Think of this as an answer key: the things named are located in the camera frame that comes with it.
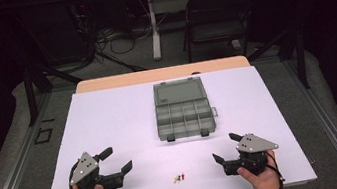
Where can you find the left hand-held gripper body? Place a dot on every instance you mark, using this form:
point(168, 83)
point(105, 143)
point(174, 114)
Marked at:
point(83, 168)

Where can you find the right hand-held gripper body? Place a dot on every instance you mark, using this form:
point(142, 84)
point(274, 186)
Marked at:
point(253, 145)

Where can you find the small red part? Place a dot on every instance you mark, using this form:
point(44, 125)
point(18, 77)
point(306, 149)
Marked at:
point(182, 176)

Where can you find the small green part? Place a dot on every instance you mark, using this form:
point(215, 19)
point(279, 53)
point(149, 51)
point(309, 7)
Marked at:
point(178, 177)

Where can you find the grey compartment organizer box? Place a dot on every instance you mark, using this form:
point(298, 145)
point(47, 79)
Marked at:
point(179, 93)

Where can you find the person's right hand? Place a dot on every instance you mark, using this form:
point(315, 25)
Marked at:
point(263, 181)

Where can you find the white table board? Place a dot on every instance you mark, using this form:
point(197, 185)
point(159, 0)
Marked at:
point(120, 125)

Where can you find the wooden table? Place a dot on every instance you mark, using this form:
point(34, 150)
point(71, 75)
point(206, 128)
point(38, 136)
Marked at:
point(140, 77)

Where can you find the black metal stand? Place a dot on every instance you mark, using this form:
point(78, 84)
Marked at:
point(30, 91)
point(300, 58)

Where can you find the black folding chair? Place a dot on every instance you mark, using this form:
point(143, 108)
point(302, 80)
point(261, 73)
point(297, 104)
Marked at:
point(221, 9)

